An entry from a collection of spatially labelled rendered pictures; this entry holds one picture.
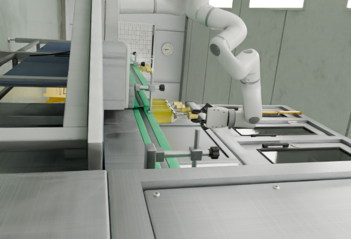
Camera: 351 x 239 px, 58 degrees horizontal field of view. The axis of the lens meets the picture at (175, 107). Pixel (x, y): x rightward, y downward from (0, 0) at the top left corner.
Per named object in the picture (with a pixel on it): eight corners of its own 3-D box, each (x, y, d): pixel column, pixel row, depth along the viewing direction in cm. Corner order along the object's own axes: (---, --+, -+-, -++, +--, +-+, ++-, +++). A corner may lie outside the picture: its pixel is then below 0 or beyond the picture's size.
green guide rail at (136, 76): (133, 90, 134) (152, 91, 136) (133, 88, 134) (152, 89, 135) (114, 44, 296) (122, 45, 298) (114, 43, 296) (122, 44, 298)
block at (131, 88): (117, 109, 130) (134, 109, 131) (117, 86, 127) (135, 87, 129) (116, 106, 133) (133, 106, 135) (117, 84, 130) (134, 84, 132)
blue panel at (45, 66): (-5, 124, 130) (101, 124, 140) (-9, 82, 125) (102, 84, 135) (49, 61, 277) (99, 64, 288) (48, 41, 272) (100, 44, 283)
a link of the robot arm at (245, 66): (232, 64, 143) (211, 82, 136) (227, 21, 130) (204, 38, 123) (264, 74, 133) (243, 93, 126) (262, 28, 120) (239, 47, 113)
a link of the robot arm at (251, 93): (238, 72, 138) (242, 109, 151) (241, 90, 128) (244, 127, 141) (258, 69, 136) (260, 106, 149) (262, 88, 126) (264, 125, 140)
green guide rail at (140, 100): (132, 107, 136) (151, 107, 138) (132, 105, 136) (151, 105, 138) (113, 53, 298) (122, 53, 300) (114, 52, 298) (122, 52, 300)
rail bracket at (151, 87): (133, 113, 132) (163, 113, 135) (135, 73, 127) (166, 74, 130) (133, 111, 135) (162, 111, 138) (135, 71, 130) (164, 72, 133)
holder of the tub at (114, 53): (101, 124, 111) (123, 124, 113) (102, 45, 103) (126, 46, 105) (101, 110, 127) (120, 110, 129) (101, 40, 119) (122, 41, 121)
